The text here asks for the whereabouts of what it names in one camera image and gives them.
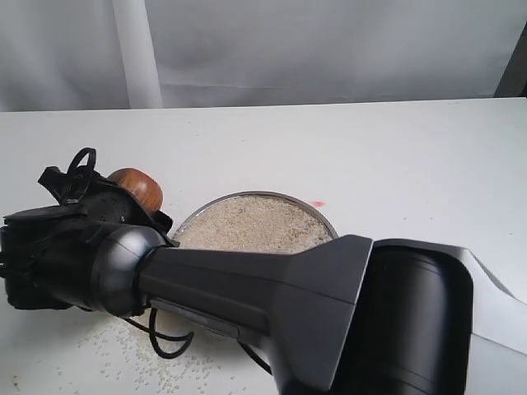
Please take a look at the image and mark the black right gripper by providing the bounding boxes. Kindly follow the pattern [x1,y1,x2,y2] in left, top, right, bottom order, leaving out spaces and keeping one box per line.
[1,182,173,311]

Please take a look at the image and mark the brown wooden cup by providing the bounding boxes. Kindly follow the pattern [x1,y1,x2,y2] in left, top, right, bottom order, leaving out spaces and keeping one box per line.
[108,168,164,213]

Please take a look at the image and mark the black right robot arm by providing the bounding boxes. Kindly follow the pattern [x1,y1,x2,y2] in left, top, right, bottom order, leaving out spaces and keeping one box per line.
[1,188,526,394]

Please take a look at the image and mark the spilled rice grains on table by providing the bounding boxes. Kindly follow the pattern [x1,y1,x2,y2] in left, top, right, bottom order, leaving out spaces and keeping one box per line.
[45,309,246,389]

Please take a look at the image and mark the rice in steel tray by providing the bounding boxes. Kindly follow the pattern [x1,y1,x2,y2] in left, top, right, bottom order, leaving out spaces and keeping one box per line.
[175,196,333,252]

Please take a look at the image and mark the white backdrop curtain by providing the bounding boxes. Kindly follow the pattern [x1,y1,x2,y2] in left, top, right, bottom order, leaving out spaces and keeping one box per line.
[1,1,526,111]

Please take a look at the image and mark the round steel tray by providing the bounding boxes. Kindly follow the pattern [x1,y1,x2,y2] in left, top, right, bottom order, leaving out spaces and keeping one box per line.
[168,188,339,248]

